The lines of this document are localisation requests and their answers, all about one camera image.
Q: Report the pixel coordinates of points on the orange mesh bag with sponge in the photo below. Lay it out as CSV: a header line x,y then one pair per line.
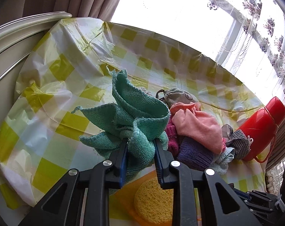
x,y
142,202

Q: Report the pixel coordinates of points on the purple knitted hat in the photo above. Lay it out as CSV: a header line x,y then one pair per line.
x,y
194,155

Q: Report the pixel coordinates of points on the light blue cloth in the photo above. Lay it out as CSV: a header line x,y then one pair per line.
x,y
221,162

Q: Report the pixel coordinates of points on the red thermos bottle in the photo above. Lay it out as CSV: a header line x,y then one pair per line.
x,y
261,128

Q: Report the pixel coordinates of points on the magenta knitted sock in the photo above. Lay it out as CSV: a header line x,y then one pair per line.
x,y
173,140

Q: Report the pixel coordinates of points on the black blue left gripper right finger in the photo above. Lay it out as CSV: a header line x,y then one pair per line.
x,y
202,193

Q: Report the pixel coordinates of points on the brown drape curtain right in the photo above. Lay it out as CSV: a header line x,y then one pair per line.
x,y
278,152

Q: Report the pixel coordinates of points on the green terry cloth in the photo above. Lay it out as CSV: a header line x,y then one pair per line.
x,y
136,116

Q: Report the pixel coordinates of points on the checkered plastic tablecloth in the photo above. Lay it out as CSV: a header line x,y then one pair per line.
x,y
70,66

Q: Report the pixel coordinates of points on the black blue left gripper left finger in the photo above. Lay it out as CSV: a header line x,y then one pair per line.
x,y
82,197

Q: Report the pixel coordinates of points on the pink terry cloth pouch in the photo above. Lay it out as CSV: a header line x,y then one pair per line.
x,y
190,121

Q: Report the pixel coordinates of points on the floral lace curtain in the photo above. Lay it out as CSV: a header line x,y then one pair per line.
x,y
254,49

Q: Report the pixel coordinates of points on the black white gingham pouch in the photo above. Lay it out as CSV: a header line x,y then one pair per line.
x,y
237,140

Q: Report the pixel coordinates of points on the cream wooden cabinet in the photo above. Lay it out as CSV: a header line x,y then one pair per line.
x,y
17,39

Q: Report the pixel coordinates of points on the grey drawstring pouch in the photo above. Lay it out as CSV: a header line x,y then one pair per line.
x,y
175,95

